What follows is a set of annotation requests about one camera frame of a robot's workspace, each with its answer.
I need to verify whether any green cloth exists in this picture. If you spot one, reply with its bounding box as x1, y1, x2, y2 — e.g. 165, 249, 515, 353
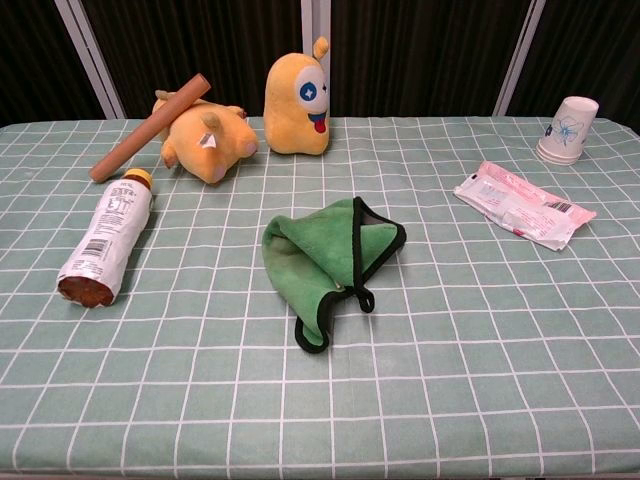
261, 196, 407, 355

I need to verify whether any yellow one-eyed plush toy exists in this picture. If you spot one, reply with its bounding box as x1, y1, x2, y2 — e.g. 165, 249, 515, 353
263, 35, 332, 156

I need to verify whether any lying yellow plush toy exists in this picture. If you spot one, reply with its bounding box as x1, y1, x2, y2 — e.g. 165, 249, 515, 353
152, 89, 260, 185

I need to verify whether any green checked tablecloth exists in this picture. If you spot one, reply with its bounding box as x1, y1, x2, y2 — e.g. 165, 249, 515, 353
0, 115, 640, 480

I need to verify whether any pink white plastic package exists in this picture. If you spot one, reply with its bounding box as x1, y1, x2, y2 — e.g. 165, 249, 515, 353
453, 160, 598, 252

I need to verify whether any brown cardboard tube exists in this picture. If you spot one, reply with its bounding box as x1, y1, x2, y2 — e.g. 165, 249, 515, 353
88, 73, 210, 182

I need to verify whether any black fabric partition panel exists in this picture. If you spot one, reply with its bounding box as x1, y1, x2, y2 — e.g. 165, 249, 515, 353
492, 0, 640, 137
67, 0, 317, 120
314, 0, 534, 118
0, 0, 109, 127

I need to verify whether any drink bottle with yellow cap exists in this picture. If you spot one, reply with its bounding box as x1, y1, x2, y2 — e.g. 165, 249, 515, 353
56, 168, 154, 308

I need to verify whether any white paper cup blue flower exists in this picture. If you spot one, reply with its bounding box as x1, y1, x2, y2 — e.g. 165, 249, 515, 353
535, 96, 600, 165

